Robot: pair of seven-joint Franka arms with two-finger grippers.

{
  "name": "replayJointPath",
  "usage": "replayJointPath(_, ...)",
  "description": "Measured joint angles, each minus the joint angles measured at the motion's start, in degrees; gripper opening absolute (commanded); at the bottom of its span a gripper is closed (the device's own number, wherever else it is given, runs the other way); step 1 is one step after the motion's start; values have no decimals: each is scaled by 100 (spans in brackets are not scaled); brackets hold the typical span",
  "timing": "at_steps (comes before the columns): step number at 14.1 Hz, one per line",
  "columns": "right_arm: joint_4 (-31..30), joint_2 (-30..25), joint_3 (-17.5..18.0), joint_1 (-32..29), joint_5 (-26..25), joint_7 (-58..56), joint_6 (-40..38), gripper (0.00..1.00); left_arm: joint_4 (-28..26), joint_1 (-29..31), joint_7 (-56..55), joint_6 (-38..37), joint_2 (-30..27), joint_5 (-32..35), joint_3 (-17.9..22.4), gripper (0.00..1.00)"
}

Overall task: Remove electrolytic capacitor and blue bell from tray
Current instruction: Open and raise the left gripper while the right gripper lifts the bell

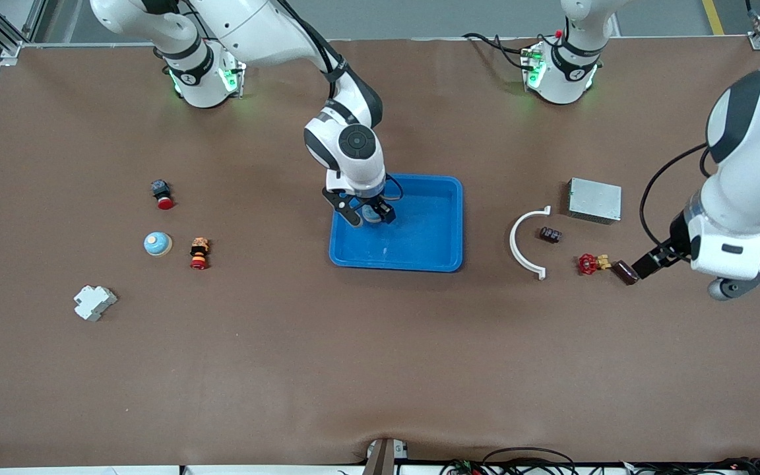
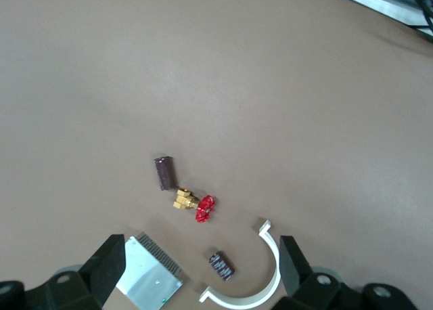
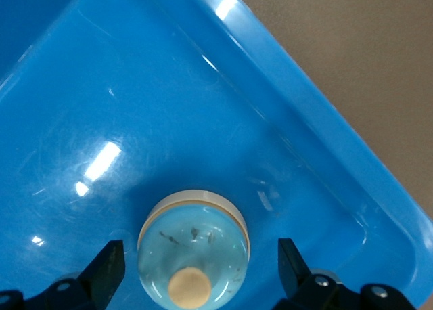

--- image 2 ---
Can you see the short black printed capacitor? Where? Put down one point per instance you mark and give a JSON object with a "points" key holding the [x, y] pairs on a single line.
{"points": [[221, 266]]}

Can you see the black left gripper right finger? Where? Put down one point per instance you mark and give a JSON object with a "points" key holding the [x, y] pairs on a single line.
{"points": [[294, 272]]}

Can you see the white table edge rail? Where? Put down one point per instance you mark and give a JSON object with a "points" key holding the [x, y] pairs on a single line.
{"points": [[379, 3]]}

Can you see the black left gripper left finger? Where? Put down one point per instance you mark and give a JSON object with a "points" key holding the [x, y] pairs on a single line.
{"points": [[105, 269]]}

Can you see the silver metal box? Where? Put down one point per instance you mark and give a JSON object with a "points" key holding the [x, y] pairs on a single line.
{"points": [[149, 276]]}

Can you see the long dark brown capacitor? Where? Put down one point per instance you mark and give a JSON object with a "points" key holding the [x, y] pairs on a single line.
{"points": [[166, 173]]}

